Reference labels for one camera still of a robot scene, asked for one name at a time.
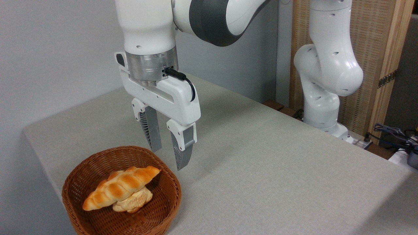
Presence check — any golden croissant bread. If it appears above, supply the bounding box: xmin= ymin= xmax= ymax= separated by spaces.
xmin=82 ymin=166 xmax=161 ymax=211

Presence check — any metal screen hinge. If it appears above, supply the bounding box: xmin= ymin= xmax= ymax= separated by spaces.
xmin=378 ymin=70 xmax=398 ymax=89

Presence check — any wooden woven folding screen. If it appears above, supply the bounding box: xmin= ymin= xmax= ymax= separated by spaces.
xmin=289 ymin=0 xmax=415 ymax=144

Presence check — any brown wicker basket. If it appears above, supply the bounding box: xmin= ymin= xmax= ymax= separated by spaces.
xmin=62 ymin=146 xmax=182 ymax=235

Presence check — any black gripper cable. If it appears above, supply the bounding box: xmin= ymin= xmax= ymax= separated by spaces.
xmin=164 ymin=67 xmax=196 ymax=102

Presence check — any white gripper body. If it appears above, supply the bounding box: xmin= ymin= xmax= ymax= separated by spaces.
xmin=115 ymin=51 xmax=201 ymax=127

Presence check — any brown wooden plank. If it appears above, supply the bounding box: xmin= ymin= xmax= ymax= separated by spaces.
xmin=263 ymin=100 xmax=304 ymax=120

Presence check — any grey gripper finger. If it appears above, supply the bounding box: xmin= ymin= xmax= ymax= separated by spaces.
xmin=167 ymin=119 xmax=198 ymax=171
xmin=131 ymin=98 xmax=163 ymax=153

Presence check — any pale round bread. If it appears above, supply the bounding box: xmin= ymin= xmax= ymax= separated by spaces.
xmin=112 ymin=188 xmax=153 ymax=213

